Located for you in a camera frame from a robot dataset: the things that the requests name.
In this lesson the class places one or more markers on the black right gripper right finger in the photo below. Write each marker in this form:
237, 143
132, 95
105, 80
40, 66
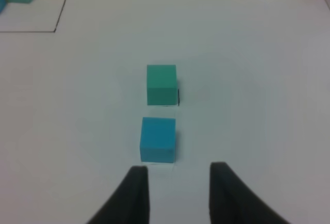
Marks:
231, 201

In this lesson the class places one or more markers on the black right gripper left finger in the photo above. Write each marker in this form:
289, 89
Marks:
130, 203

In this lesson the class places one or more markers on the template blue block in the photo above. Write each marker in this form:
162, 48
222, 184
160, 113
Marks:
3, 4

